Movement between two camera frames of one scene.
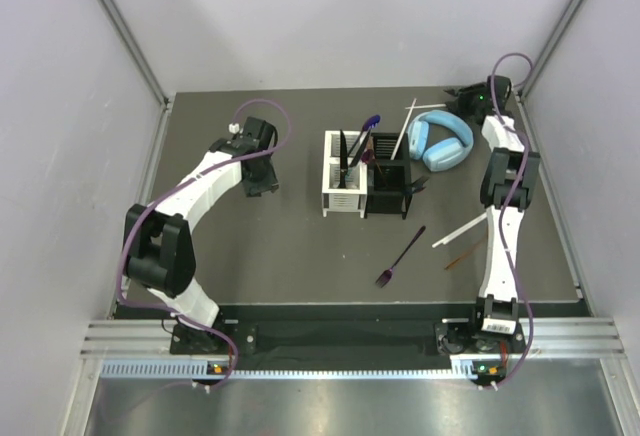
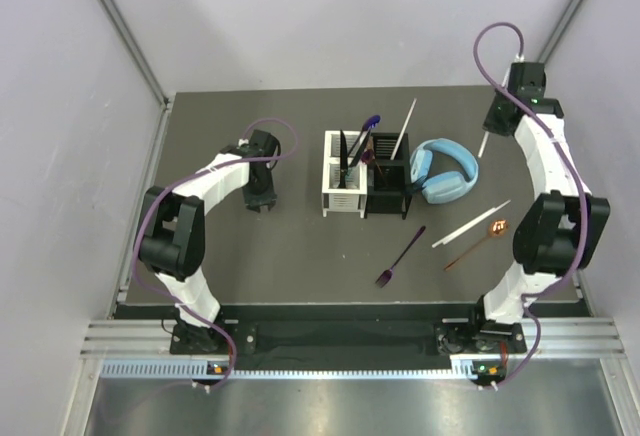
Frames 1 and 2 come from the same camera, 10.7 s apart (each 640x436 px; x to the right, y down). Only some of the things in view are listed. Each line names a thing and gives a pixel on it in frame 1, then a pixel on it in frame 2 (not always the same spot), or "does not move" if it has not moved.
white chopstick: [427, 106] → [485, 137]
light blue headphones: [444, 155] → [444, 187]
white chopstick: [404, 129] does not move
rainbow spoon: [371, 122] does not move
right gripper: [458, 107] → [489, 122]
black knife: [343, 160] does not move
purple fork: [386, 275] does not move
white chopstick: [443, 241] does not move
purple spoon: [368, 155] does not move
